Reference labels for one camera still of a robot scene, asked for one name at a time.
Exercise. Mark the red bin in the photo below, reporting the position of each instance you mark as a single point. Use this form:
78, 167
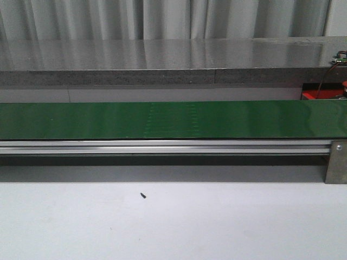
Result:
312, 91

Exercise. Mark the green conveyor belt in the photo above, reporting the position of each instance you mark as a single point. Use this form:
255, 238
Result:
174, 120

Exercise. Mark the grey curtain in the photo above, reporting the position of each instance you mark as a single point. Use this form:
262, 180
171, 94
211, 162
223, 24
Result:
134, 20

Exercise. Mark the grey stone shelf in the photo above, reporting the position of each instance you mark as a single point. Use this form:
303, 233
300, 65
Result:
293, 61

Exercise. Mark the aluminium conveyor rail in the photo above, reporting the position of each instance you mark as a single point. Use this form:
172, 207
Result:
265, 146

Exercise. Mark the metal conveyor support bracket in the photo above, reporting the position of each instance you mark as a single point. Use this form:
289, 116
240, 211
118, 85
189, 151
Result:
336, 170

